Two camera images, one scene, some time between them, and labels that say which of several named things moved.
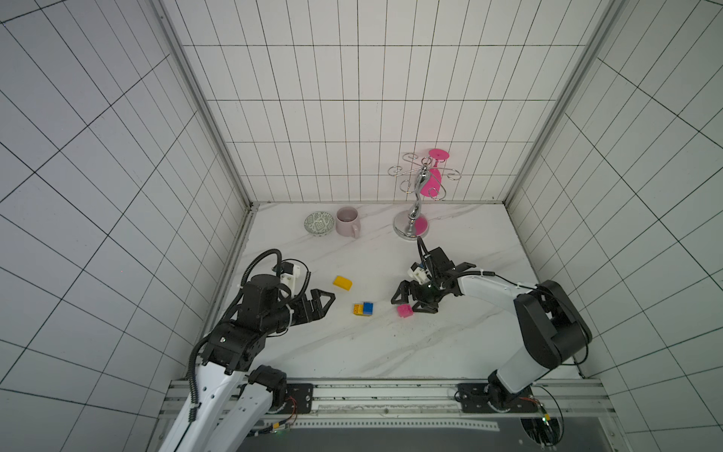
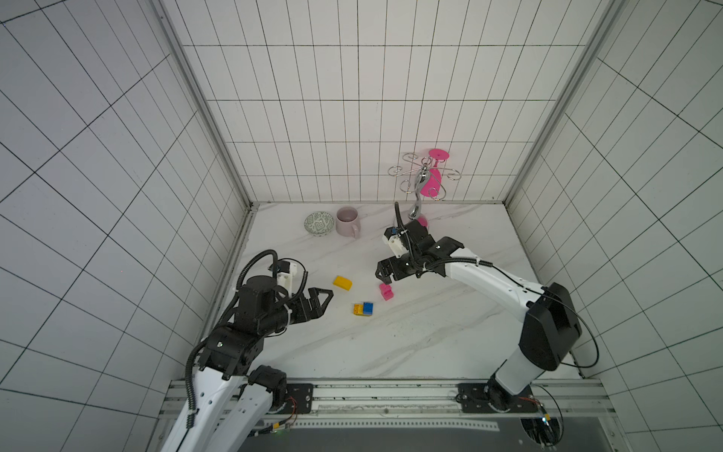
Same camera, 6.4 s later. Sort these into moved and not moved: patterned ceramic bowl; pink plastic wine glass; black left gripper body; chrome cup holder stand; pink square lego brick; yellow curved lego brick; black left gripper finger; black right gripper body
Moved: pink square lego brick; black right gripper body
Not moved: black left gripper finger; black left gripper body; yellow curved lego brick; chrome cup holder stand; pink plastic wine glass; patterned ceramic bowl
